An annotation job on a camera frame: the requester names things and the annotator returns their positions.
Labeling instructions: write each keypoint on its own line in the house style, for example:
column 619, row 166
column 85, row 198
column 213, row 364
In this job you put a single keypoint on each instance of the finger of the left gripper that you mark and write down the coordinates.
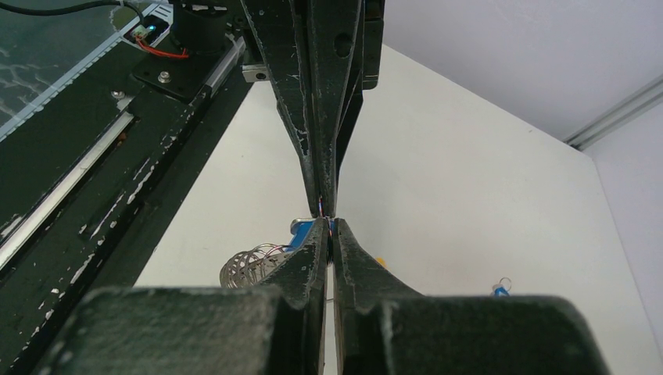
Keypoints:
column 344, row 49
column 278, row 32

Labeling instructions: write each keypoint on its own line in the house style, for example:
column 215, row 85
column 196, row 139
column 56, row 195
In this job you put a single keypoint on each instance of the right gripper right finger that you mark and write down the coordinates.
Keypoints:
column 383, row 326

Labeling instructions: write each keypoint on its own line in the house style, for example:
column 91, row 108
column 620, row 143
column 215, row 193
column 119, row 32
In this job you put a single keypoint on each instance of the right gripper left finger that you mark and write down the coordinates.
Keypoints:
column 273, row 327

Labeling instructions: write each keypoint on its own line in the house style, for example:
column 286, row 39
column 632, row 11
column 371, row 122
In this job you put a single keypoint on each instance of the metal keyring with yellow tip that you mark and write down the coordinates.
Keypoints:
column 255, row 266

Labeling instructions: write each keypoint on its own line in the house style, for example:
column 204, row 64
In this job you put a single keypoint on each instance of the blue key tag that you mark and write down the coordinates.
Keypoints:
column 299, row 229
column 502, row 288

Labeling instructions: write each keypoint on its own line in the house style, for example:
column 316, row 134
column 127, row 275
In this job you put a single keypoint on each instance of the white slotted cable duct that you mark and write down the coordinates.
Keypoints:
column 40, row 56

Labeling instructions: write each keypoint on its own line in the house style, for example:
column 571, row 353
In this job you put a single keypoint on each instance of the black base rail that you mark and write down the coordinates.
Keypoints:
column 91, row 181

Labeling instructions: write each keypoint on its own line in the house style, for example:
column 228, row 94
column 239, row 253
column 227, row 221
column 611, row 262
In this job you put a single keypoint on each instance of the right aluminium frame post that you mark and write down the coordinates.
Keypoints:
column 620, row 114

